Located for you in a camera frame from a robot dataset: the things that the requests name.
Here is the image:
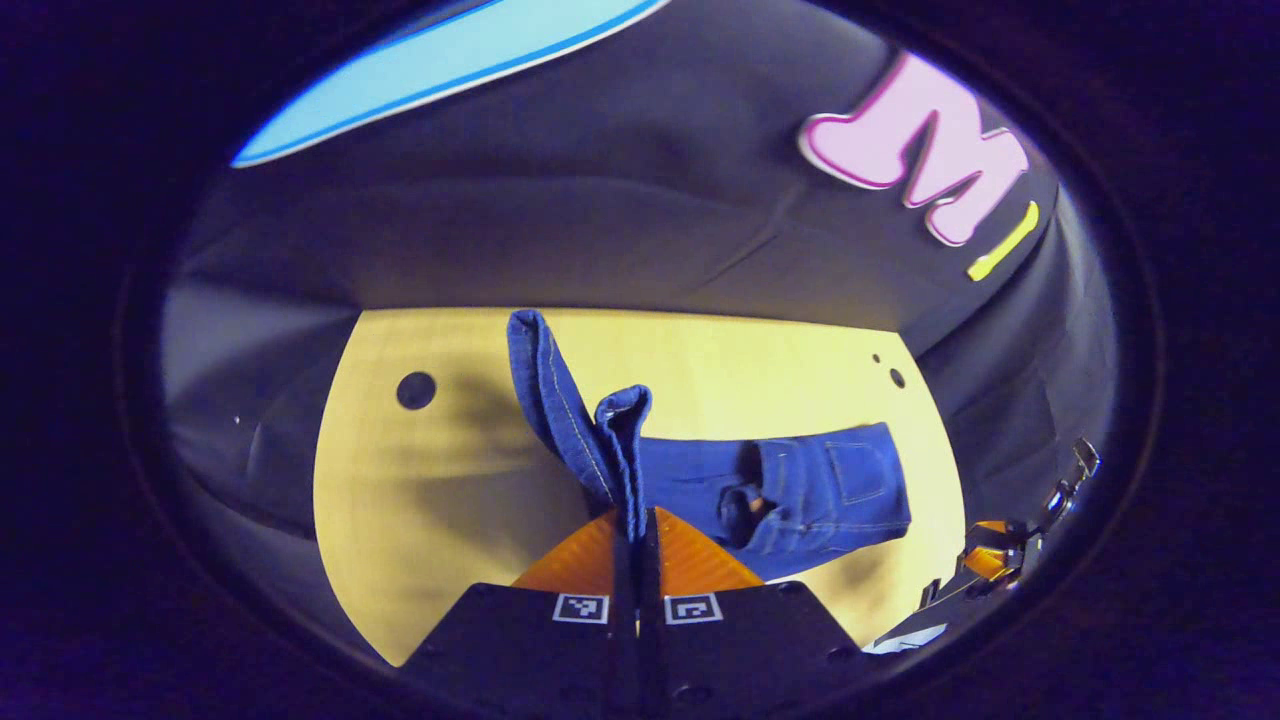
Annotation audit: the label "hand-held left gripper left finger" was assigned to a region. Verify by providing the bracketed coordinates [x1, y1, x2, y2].
[400, 507, 641, 720]

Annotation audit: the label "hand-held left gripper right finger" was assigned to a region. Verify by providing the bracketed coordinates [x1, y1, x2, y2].
[640, 505, 873, 720]

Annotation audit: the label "blue denim jeans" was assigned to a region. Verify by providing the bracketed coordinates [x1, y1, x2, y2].
[505, 308, 914, 584]

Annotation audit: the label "black backdrop cloth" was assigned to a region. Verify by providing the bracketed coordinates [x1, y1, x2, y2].
[160, 0, 1121, 641]

